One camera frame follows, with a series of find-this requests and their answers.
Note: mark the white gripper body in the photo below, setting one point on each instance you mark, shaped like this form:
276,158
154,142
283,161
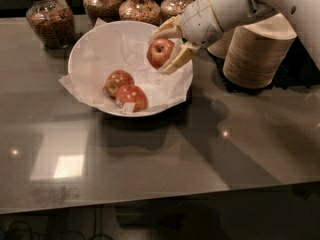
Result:
197,23

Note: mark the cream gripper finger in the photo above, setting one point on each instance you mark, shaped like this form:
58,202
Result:
182,53
169,29

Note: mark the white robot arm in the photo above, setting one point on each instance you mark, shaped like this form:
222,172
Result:
303,16

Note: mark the white bowl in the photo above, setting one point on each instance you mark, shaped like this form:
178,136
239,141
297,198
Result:
100,50

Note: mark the red apple front with sticker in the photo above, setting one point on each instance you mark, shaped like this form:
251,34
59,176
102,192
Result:
131,98

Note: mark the glass jar of cereal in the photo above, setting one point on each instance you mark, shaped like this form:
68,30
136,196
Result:
106,10
53,22
147,11
170,8

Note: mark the rear stack of paper bowls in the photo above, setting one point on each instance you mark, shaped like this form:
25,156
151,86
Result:
220,48

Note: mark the white paper liner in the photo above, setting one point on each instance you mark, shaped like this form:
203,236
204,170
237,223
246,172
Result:
123,47

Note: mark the black mat under stacks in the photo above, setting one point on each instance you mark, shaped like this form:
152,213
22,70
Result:
297,69

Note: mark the glass jar of cereal left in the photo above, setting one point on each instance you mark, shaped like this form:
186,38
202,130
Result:
53,22

